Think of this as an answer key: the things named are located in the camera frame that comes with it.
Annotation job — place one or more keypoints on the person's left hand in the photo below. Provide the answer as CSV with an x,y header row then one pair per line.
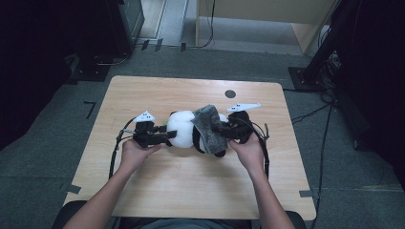
x,y
135,156

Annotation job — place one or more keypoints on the grey floor tape strip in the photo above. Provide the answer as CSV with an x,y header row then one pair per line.
x,y
306,193
74,189

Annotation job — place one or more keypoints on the black metal stand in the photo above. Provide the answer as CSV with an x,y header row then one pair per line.
x,y
321,54

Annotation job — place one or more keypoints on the light wooden cabinet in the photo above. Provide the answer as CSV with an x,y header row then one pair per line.
x,y
270,9

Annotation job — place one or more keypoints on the panda plush toy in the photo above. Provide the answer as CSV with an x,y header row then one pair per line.
x,y
183,130

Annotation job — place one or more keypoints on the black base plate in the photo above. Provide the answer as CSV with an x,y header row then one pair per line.
x,y
94,73

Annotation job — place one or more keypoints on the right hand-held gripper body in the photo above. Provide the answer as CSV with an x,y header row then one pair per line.
x,y
243,127

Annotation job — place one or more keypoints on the person's dark clothing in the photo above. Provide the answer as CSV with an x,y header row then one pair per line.
x,y
191,224

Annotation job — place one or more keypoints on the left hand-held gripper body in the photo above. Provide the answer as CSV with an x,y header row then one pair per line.
x,y
144,135

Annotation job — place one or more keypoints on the black cabinet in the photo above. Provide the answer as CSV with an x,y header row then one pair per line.
x,y
127,25

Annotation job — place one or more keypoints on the dark curtain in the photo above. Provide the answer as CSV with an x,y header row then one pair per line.
x,y
31,63
382,79

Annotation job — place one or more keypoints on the grey fluffy cloth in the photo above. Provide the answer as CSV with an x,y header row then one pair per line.
x,y
208,127

